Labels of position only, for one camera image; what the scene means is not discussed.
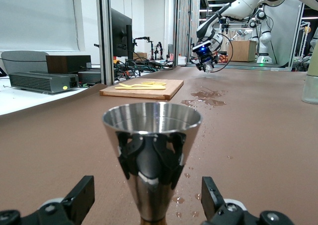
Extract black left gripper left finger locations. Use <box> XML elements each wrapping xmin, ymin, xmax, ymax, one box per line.
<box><xmin>0</xmin><ymin>175</ymin><xmax>95</xmax><ymax>225</ymax></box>

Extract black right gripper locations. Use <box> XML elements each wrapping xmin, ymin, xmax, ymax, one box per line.
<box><xmin>195</xmin><ymin>50</ymin><xmax>219</xmax><ymax>72</ymax></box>

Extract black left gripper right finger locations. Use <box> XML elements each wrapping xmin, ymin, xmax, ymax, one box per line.
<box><xmin>201</xmin><ymin>176</ymin><xmax>299</xmax><ymax>225</ymax></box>

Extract steel jigger measuring cup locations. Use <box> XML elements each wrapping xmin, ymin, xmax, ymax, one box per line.
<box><xmin>102</xmin><ymin>102</ymin><xmax>202</xmax><ymax>225</ymax></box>

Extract large brown liquid puddle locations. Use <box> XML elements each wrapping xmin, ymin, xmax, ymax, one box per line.
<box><xmin>181</xmin><ymin>89</ymin><xmax>228</xmax><ymax>108</ymax></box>

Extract large wooden crate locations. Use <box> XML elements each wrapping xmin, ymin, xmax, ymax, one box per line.
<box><xmin>227</xmin><ymin>40</ymin><xmax>257</xmax><ymax>62</ymax></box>

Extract yellow plastic knife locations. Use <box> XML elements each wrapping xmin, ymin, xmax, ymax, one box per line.
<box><xmin>114</xmin><ymin>85</ymin><xmax>166</xmax><ymax>90</ymax></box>

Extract wooden cutting board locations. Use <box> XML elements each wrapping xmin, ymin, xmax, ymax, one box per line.
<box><xmin>99</xmin><ymin>78</ymin><xmax>185</xmax><ymax>101</ymax></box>

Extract black articulated stand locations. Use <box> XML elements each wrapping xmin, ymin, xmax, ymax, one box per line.
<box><xmin>133</xmin><ymin>36</ymin><xmax>154</xmax><ymax>61</ymax></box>

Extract brown table cover sheet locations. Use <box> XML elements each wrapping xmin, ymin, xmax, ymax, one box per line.
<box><xmin>0</xmin><ymin>67</ymin><xmax>318</xmax><ymax>225</ymax></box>

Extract yellow plastic fork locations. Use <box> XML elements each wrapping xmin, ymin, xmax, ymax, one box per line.
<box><xmin>118</xmin><ymin>82</ymin><xmax>150</xmax><ymax>87</ymax></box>

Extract black computer monitor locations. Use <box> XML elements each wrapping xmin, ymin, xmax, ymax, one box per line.
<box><xmin>110</xmin><ymin>7</ymin><xmax>134</xmax><ymax>62</ymax></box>

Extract green sleeved glass bottle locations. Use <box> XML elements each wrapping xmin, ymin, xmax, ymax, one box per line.
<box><xmin>301</xmin><ymin>27</ymin><xmax>318</xmax><ymax>104</ymax></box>

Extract flat black device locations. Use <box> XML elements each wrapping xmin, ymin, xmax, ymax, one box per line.
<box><xmin>78</xmin><ymin>70</ymin><xmax>101</xmax><ymax>84</ymax></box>

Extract grey ribbed power supply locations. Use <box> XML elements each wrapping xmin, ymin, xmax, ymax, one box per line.
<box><xmin>9</xmin><ymin>72</ymin><xmax>80</xmax><ymax>94</ymax></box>

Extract dark brown wooden box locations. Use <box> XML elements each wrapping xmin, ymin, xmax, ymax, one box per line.
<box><xmin>46</xmin><ymin>55</ymin><xmax>91</xmax><ymax>74</ymax></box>

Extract white window blind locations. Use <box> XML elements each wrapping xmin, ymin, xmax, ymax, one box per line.
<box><xmin>0</xmin><ymin>0</ymin><xmax>85</xmax><ymax>52</ymax></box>

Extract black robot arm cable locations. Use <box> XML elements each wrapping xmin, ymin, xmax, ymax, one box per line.
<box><xmin>190</xmin><ymin>33</ymin><xmax>234</xmax><ymax>73</ymax></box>

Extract tangled black cables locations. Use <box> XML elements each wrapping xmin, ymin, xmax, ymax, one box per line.
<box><xmin>114</xmin><ymin>57</ymin><xmax>174</xmax><ymax>80</ymax></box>

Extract aluminium frame post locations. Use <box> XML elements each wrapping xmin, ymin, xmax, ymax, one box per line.
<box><xmin>98</xmin><ymin>0</ymin><xmax>115</xmax><ymax>85</ymax></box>

